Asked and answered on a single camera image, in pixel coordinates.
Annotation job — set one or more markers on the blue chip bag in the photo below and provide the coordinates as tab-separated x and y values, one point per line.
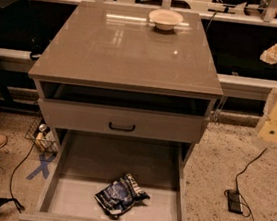
121	195

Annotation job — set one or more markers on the closed grey upper drawer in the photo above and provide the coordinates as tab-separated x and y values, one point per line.
94	118

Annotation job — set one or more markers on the grey drawer cabinet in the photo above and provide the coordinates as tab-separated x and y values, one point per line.
113	55

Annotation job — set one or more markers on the open grey middle drawer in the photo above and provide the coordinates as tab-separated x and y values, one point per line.
101	177

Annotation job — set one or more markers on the black power adapter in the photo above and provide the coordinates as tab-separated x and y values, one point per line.
234	202

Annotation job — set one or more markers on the white ceramic bowl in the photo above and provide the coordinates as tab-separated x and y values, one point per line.
165	19

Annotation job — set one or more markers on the blue tape cross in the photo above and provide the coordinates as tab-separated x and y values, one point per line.
43	169

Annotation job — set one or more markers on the black drawer handle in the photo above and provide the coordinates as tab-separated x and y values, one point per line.
115	127

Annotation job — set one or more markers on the wire basket with bottles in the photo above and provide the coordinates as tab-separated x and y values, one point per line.
41	135

